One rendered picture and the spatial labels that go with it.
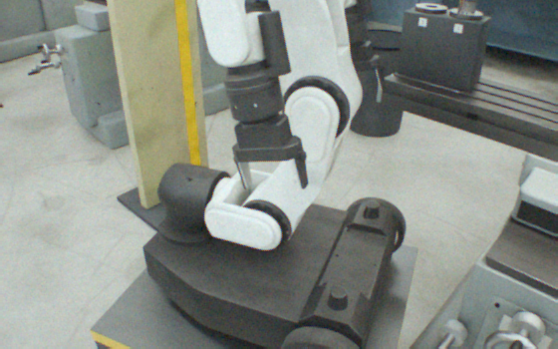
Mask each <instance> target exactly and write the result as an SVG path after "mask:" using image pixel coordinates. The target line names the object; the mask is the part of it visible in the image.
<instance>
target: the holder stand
mask: <svg viewBox="0 0 558 349"><path fill-rule="evenodd" d="M403 17H404V23H403V29H402V36H401V43H400V47H401V49H400V56H399V63H398V69H397V74H401V75H406V76H410V77H412V78H415V79H419V80H424V81H429V82H434V83H438V84H442V85H447V86H451V87H456V88H461V89H465V90H470V89H471V88H472V87H473V86H474V85H475V84H476V83H477V82H478V81H479V77H480V74H481V70H482V66H483V64H482V62H483V58H484V55H485V51H486V48H485V46H486V43H487V39H488V35H489V34H488V32H489V28H490V24H491V17H486V16H482V13H480V12H478V11H475V13H472V14H466V13H460V12H458V9H451V10H447V8H446V7H444V6H441V5H439V4H431V3H424V4H417V5H416V7H414V8H412V9H410V10H407V11H405V12H404V16H403Z"/></svg>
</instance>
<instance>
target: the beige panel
mask: <svg viewBox="0 0 558 349"><path fill-rule="evenodd" d="M107 2H108V11H109V16H110V22H111V24H110V26H111V31H112V35H113V40H114V43H113V46H114V51H115V55H116V60H117V70H118V75H119V80H120V85H121V91H122V92H121V95H122V100H123V105H124V111H125V116H126V121H127V126H128V131H129V133H128V136H129V141H130V146H131V151H132V157H133V162H134V167H135V172H136V177H137V183H138V187H136V188H134V189H131V190H129V191H128V192H124V193H122V194H119V195H117V201H118V202H120V203H121V204H122V205H124V206H125V207H126V208H128V209H129V210H130V211H131V212H132V213H133V214H135V215H136V216H137V217H139V218H140V219H141V220H143V221H144V222H145V223H147V224H148V225H149V226H151V227H152V228H153V229H155V230H156V231H158V228H157V225H158V224H159V223H160V222H161V221H162V220H163V219H164V218H165V217H166V212H165V208H164V206H163V205H162V204H161V203H160V201H159V199H158V196H157V188H158V185H159V183H160V180H161V179H162V177H163V175H164V174H165V172H166V171H167V170H168V169H169V168H170V167H171V166H172V165H174V164H176V163H184V164H191V165H197V166H202V167H206V168H209V163H208V152H207V141H206V131H205V120H204V109H203V99H202V88H201V82H202V78H201V67H200V56H199V46H198V35H197V14H196V4H195V0H107Z"/></svg>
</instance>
